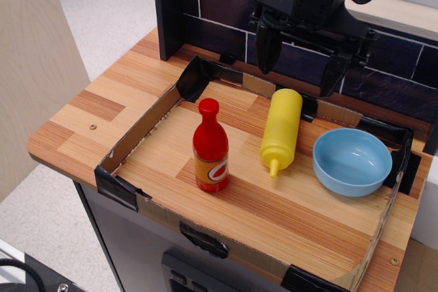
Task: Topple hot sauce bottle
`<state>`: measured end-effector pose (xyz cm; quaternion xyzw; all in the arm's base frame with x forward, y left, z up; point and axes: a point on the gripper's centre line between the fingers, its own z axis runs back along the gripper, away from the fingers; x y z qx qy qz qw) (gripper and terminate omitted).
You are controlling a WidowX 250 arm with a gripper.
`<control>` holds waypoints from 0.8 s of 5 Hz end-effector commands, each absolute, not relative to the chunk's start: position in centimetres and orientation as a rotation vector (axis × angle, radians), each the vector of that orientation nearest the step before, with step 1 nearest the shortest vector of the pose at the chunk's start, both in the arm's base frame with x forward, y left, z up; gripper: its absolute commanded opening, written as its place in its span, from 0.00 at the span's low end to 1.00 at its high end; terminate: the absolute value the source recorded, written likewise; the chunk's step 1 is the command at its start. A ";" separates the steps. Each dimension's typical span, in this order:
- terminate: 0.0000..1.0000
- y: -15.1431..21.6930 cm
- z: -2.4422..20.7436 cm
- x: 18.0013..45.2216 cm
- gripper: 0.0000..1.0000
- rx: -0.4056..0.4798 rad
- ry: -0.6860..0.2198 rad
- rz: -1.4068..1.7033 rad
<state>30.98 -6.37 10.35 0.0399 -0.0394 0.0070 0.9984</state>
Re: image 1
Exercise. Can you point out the light wooden panel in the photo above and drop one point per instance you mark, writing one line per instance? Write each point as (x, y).
(41, 70)

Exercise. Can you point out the red hot sauce bottle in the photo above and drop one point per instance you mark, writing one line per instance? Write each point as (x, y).
(211, 149)

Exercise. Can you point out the yellow mustard squeeze bottle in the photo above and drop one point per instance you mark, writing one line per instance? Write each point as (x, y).
(280, 135)

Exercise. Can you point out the dark tile backsplash panel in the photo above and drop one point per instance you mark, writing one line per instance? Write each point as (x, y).
(384, 69)

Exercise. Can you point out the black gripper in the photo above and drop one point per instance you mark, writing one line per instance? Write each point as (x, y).
(322, 25)

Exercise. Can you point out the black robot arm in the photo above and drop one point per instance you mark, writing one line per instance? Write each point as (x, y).
(325, 26)

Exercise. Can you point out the grey oven control panel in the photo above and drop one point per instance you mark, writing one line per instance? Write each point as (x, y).
(181, 276)

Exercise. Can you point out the black base with screw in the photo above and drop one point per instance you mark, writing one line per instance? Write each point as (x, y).
(25, 273)

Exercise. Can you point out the light blue bowl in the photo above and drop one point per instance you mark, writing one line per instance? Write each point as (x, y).
(351, 162)

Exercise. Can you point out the cardboard fence with black tape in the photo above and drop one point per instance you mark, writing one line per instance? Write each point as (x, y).
(290, 230)

